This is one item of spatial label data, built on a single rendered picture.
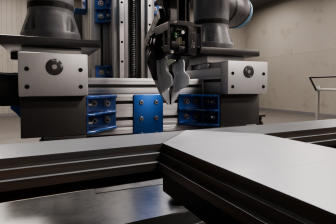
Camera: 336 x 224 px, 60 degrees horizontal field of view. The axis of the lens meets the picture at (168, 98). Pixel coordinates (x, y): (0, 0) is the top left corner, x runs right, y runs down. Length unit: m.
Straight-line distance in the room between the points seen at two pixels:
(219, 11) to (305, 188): 0.77
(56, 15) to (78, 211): 0.47
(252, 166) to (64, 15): 0.64
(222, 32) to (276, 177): 0.72
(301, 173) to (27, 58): 0.53
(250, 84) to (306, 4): 10.32
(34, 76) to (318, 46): 10.13
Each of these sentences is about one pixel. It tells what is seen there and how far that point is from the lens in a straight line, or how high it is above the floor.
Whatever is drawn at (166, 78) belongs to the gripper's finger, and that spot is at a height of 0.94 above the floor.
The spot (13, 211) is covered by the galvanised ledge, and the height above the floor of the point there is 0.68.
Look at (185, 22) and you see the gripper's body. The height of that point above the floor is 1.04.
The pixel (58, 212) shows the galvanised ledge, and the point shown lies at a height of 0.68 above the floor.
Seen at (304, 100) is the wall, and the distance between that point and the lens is 10.78.
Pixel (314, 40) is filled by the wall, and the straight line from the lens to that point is 10.66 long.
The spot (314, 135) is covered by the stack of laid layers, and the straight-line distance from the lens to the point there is 0.59.
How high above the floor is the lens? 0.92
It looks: 2 degrees down
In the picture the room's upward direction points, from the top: straight up
